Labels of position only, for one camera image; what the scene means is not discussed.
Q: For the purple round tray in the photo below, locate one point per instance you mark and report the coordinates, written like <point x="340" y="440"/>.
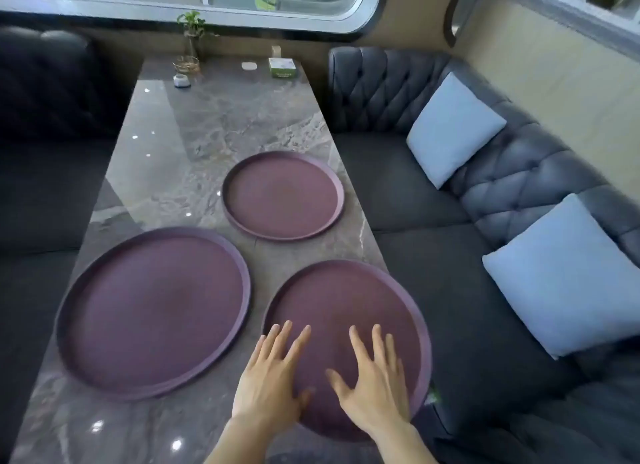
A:
<point x="345" y="298"/>
<point x="282" y="196"/>
<point x="150" y="313"/>

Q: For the dark grey tufted sofa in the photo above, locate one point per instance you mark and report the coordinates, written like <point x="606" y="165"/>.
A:
<point x="400" y="188"/>

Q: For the light blue square pillow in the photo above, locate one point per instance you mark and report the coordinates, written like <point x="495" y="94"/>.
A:
<point x="565" y="278"/>
<point x="450" y="128"/>

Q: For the person's left hand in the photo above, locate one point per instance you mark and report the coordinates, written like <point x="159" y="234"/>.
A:
<point x="265" y="383"/>

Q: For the grey window ledge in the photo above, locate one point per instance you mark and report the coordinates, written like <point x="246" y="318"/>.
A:
<point x="575" y="13"/>

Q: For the grey marble table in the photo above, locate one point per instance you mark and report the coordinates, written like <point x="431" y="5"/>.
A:
<point x="200" y="128"/>

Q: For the black leather sofa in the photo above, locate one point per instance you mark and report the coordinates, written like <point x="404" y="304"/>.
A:
<point x="45" y="178"/>

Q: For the small white flat pad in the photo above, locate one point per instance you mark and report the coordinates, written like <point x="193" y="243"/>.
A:
<point x="249" y="65"/>

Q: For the green and white tissue box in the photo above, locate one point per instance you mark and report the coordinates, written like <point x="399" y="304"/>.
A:
<point x="281" y="68"/>

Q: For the green plant in glass vase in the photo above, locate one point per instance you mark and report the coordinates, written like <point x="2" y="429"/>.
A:
<point x="192" y="21"/>

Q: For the small white round bell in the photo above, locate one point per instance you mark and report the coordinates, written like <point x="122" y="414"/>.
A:
<point x="181" y="81"/>

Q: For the person's right hand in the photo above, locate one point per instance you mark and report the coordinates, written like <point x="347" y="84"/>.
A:
<point x="380" y="393"/>

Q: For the small wooden block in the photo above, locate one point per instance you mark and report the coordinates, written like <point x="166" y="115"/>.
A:
<point x="276" y="52"/>

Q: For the dark curved mirror frame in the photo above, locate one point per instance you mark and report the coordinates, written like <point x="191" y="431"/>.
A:
<point x="448" y="26"/>

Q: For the silver rounded window frame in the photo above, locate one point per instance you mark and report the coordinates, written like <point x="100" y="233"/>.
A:
<point x="100" y="3"/>

